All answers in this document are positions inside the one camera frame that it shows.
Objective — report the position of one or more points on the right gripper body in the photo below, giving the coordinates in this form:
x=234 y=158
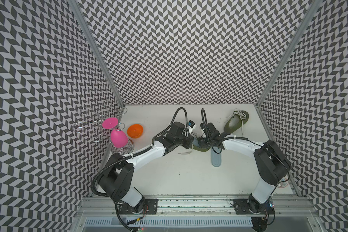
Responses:
x=206 y=141

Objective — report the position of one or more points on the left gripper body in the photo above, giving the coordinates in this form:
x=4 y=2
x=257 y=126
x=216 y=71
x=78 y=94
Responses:
x=183 y=140

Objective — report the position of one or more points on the green shoe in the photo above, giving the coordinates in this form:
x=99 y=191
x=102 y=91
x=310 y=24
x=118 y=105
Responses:
x=236 y=121
x=196 y=145

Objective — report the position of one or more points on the blue insole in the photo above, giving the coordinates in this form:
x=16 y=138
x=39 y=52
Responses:
x=216 y=156

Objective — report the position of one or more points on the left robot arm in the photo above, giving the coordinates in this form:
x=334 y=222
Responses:
x=116 y=177

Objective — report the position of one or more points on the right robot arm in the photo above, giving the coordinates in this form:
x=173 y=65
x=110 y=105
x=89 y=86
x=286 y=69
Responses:
x=271 y=163

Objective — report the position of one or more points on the orange plastic cup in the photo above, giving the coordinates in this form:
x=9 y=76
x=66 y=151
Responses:
x=135 y=131

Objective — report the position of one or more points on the pink plastic wine glass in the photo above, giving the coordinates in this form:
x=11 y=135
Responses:
x=117 y=136

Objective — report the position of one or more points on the wire glass rack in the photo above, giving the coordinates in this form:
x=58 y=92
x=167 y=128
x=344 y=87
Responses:
x=93 y=119

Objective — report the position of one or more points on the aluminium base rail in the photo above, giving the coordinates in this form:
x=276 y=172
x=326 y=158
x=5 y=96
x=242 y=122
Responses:
x=284 y=205

